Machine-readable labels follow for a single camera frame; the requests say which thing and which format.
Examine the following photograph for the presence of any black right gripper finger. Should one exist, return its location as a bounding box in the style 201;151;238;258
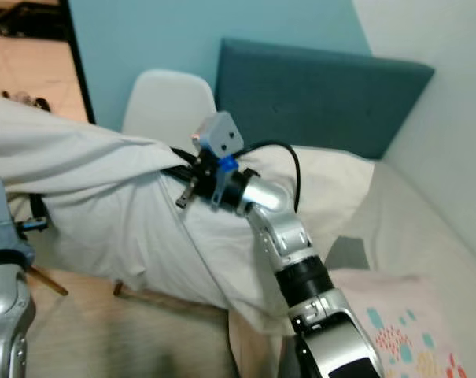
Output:
162;147;199;180

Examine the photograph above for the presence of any large white pillow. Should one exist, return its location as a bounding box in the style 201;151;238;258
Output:
0;93;293;336

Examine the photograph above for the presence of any cream bed pillow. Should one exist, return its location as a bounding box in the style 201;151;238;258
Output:
242;146;377;262

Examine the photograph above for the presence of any teal upholstered headboard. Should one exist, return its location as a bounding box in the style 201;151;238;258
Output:
214;38;435;161

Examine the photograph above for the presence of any black furniture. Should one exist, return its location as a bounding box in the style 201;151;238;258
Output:
0;0;72;39

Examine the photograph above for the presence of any pink patterned cushion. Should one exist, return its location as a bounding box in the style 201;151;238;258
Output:
328;268;471;378

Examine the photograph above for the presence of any blue cable clip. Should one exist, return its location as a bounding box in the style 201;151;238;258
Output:
218;155;240;172

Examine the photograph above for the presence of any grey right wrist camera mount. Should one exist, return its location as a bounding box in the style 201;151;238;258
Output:
190;110;245;207

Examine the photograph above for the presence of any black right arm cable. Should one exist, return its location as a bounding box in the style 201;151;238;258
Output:
242;140;302;212

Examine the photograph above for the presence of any black door frame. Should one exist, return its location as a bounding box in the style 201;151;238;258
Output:
66;0;97;124

